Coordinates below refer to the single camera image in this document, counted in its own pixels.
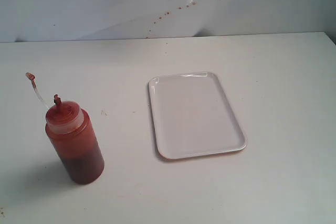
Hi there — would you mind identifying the red sauce squeeze bottle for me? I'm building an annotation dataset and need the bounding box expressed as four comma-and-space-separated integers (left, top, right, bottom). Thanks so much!
25, 72, 105, 185

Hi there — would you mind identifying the white rectangular plastic tray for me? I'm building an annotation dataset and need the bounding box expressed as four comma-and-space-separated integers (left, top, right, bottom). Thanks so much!
148, 71, 247, 161

